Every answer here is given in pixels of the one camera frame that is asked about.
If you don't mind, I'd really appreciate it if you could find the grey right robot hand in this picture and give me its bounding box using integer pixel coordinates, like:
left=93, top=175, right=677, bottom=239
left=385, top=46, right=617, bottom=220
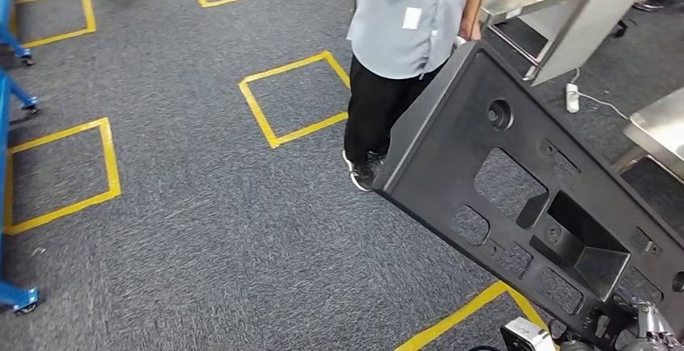
left=613, top=299, right=684, bottom=351

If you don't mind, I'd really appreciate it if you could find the person's hand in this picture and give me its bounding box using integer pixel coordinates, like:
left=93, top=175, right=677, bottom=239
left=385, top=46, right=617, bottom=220
left=458, top=12, right=483, bottom=43

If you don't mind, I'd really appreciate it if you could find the black plastic bracket part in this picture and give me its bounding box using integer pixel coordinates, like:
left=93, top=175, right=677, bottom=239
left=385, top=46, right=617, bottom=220
left=371, top=39, right=684, bottom=351

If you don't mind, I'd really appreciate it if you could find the steel workbench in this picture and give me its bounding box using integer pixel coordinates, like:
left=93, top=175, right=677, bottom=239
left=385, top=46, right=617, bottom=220
left=611, top=86, right=684, bottom=185

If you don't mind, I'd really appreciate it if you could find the white side panel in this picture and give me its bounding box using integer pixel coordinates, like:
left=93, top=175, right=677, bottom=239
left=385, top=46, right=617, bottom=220
left=520, top=0, right=669, bottom=88

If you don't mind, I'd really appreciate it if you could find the white power strip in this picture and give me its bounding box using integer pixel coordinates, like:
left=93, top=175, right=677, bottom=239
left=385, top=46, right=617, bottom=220
left=565, top=81, right=582, bottom=115

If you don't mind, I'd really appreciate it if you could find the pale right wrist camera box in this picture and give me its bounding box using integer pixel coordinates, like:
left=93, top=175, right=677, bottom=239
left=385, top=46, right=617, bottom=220
left=499, top=315, right=558, bottom=351

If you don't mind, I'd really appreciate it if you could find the white power strip cable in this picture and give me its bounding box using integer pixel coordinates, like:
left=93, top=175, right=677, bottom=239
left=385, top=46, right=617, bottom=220
left=568, top=66, right=631, bottom=122

